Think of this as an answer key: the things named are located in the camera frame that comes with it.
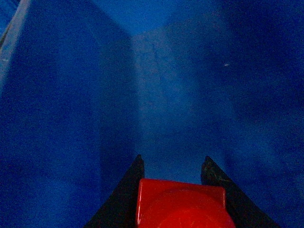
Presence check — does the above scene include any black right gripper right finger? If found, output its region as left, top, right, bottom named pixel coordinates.
left=200, top=156, right=280, bottom=228

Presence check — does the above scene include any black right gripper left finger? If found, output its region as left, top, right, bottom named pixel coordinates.
left=84, top=154, right=144, bottom=228

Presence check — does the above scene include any red toy block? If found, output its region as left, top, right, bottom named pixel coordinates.
left=135, top=178, right=235, bottom=228

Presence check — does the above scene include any large blue bin upper left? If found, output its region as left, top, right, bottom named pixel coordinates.
left=0, top=0, right=304, bottom=228

